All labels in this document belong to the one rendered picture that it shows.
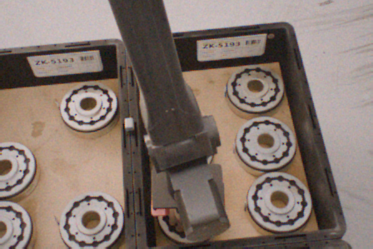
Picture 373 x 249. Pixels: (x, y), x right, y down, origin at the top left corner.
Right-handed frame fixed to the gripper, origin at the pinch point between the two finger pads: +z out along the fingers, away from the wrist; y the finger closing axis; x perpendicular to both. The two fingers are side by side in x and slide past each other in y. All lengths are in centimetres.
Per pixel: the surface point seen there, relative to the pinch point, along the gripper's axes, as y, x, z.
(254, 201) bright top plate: 10.5, 1.0, 1.1
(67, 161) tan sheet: -21.0, 10.4, 4.6
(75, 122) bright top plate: -19.5, 16.5, 1.6
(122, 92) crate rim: -10.5, 18.3, -5.1
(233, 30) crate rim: 8.7, 30.8, -4.7
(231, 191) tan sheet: 7.3, 3.9, 4.2
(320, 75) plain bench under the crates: 28.7, 35.5, 18.5
